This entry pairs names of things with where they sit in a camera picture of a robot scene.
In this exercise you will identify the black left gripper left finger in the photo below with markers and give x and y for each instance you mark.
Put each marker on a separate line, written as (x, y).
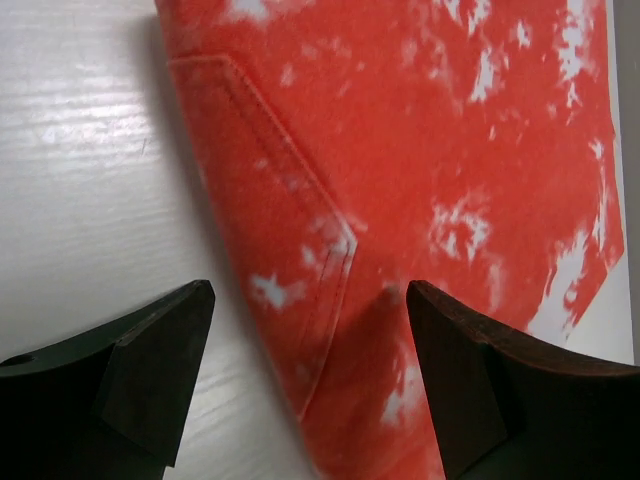
(110, 402)

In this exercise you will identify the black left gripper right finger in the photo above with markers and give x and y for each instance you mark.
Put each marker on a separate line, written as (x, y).
(505, 405)

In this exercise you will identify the red white patterned cloth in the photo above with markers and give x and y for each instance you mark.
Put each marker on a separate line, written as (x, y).
(350, 147)

